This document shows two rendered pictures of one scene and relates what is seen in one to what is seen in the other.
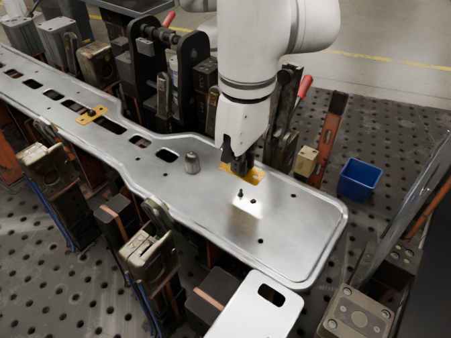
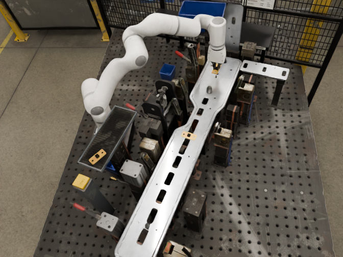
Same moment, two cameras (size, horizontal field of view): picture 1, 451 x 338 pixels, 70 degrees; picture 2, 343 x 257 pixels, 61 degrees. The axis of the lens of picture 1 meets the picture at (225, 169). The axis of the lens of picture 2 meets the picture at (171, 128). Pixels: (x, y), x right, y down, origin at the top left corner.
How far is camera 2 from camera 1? 169 cm
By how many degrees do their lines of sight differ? 55
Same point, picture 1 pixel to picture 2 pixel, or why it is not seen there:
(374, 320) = (248, 43)
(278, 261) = (235, 65)
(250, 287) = (245, 69)
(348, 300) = (245, 47)
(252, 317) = (252, 67)
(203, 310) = (253, 78)
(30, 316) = (260, 162)
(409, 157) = not seen: hidden behind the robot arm
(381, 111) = not seen: hidden behind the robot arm
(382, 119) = not seen: hidden behind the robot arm
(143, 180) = (219, 102)
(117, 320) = (248, 134)
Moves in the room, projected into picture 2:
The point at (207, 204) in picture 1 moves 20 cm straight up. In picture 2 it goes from (223, 83) to (224, 59)
